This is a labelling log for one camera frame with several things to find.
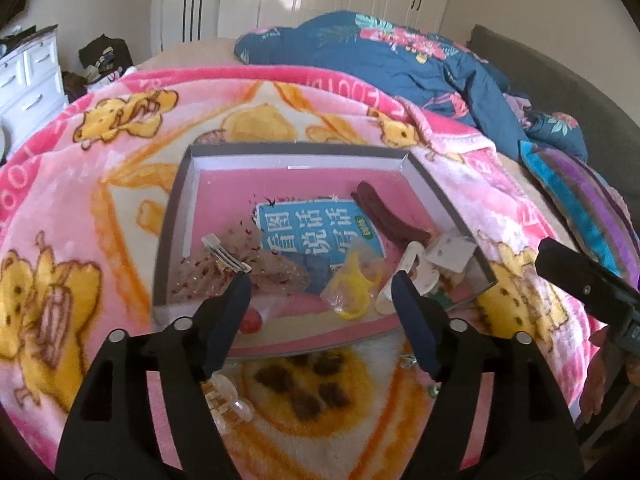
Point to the pink bear printed blanket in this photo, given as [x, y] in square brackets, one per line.
[75, 200]

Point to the blue floral duvet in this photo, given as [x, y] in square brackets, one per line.
[375, 55]

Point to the blue printed booklet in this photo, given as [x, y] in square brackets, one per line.
[310, 230]

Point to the clear plastic hair claw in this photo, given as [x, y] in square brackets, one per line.
[227, 402]

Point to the grey cardboard box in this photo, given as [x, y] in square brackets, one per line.
[225, 195]

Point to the white drawer cabinet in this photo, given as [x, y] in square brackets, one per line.
[30, 80]

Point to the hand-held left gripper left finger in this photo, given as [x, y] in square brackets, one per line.
[230, 320]

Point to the person's right hand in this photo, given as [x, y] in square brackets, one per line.
[595, 380]

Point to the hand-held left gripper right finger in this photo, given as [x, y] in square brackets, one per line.
[415, 320]

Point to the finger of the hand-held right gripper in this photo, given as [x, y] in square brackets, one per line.
[580, 275]

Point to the cream hair claw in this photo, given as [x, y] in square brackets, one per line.
[425, 280]

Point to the dotted organza bow hair clip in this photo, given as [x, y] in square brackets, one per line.
[280, 270]

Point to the brown hair clip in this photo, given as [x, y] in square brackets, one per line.
[385, 215]

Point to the bag of yellow rings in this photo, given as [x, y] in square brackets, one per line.
[350, 285]

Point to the small green earring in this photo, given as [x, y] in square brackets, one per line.
[435, 390]

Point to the small silver earring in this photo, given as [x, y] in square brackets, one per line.
[409, 360]

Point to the purple teal striped pillow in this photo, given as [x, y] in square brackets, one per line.
[585, 200]

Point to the grey padded headboard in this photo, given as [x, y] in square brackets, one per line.
[550, 80]

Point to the white earring card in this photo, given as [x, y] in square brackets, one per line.
[450, 252]

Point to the dark bag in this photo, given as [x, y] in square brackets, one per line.
[102, 55]

